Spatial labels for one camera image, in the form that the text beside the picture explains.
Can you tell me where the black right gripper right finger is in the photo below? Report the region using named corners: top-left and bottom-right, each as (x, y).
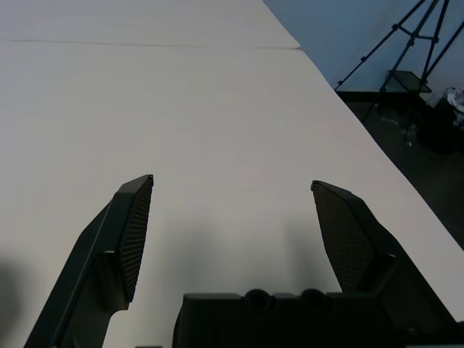
top-left (310, 180), bottom-right (456, 323)

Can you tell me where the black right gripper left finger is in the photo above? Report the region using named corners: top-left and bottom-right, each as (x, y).
top-left (23, 175), bottom-right (154, 348)

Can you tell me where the small black step stand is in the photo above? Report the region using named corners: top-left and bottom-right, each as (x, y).
top-left (389, 69), bottom-right (433, 95)

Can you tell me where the white crumpled plastic bag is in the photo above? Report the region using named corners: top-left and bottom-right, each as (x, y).
top-left (445, 87), bottom-right (464, 128)

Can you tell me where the black camera tripod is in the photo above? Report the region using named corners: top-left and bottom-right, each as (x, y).
top-left (333, 0), bottom-right (464, 95)

